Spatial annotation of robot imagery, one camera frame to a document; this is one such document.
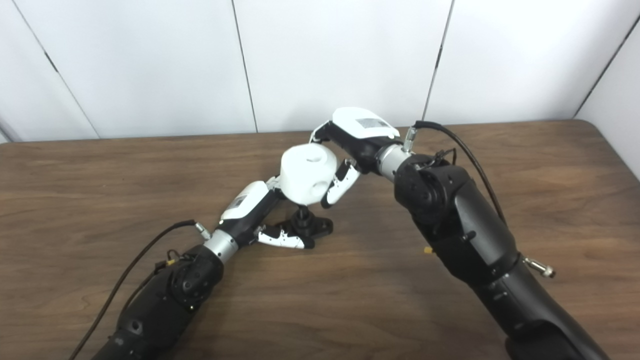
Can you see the black and white right hand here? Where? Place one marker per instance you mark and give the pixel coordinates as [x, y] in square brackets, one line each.
[360, 125]

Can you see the black and white left hand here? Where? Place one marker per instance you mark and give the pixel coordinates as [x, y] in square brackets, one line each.
[245, 200]

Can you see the round white plastic piece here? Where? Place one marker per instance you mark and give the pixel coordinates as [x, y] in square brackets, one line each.
[300, 170]

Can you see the black plastic holder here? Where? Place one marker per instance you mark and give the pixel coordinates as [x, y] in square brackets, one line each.
[320, 226]

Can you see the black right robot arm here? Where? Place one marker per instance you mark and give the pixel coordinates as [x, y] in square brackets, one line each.
[460, 220]

